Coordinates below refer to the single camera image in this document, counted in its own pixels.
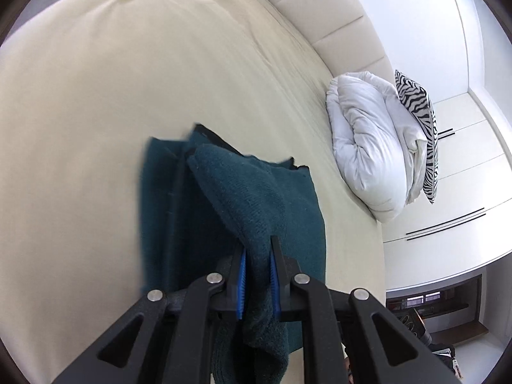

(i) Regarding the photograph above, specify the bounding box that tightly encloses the dark green knit sweater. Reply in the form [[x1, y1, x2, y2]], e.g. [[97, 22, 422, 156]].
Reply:
[[140, 125, 326, 383]]

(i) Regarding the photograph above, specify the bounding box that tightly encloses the dark tv cabinet shelf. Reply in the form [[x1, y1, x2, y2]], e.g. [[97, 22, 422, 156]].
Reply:
[[385, 273, 491, 384]]

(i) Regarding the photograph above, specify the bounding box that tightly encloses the white folded duvet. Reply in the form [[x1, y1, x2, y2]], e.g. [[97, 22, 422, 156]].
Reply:
[[325, 71, 427, 223]]

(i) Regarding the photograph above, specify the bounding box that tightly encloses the zebra print pillow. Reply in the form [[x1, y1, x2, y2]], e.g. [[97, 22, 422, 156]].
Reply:
[[395, 69, 438, 204]]

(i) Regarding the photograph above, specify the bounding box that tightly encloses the beige bed sheet mattress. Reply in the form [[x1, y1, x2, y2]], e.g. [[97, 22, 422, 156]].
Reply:
[[1, 0, 385, 383]]

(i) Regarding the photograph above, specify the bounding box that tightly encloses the cream padded headboard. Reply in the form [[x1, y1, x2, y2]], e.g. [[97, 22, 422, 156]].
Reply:
[[268, 0, 394, 83]]

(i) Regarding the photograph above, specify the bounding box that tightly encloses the white wardrobe with black handles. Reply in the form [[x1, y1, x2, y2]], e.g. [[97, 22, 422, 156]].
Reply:
[[383, 94, 511, 292]]

